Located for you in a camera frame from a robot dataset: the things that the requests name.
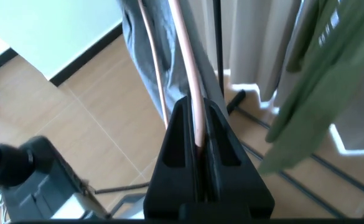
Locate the green printed shirt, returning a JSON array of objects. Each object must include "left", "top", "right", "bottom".
[{"left": 258, "top": 0, "right": 364, "bottom": 175}]

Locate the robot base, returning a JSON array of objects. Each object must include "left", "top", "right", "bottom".
[{"left": 0, "top": 136, "right": 147, "bottom": 221}]

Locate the black cable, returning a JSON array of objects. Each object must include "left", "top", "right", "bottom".
[{"left": 93, "top": 182, "right": 151, "bottom": 195}]

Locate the black clothes rack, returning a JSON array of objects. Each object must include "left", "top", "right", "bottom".
[{"left": 212, "top": 0, "right": 364, "bottom": 218}]

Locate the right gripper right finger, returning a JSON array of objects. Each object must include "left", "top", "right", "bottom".
[{"left": 200, "top": 97, "right": 276, "bottom": 218}]

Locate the pale grey garment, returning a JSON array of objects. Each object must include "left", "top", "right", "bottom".
[{"left": 118, "top": 0, "right": 230, "bottom": 123}]

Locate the pink clothes hanger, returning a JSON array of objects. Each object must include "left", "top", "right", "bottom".
[{"left": 137, "top": 0, "right": 207, "bottom": 154}]

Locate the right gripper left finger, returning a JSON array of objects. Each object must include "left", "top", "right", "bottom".
[{"left": 143, "top": 95, "right": 202, "bottom": 219}]

